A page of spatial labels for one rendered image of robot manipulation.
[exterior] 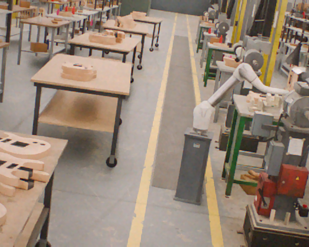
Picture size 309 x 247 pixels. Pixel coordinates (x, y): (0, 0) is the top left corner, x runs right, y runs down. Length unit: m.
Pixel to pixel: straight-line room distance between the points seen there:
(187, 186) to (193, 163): 0.25
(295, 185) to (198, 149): 1.17
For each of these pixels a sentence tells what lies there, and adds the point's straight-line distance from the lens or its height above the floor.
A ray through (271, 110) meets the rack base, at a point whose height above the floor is 0.98.
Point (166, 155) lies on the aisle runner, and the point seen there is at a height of 0.00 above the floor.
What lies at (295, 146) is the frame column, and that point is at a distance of 4.72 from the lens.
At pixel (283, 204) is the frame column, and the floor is 0.43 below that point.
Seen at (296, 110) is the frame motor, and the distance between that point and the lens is 4.62.
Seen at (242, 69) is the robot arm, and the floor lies 1.39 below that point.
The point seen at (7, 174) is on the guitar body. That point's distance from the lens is 3.06.
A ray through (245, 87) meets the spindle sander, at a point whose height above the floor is 0.88.
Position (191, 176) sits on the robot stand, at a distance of 5.54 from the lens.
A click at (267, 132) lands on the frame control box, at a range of 4.94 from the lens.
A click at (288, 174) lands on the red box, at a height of 0.74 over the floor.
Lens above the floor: 2.10
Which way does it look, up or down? 15 degrees down
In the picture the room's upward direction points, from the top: 9 degrees clockwise
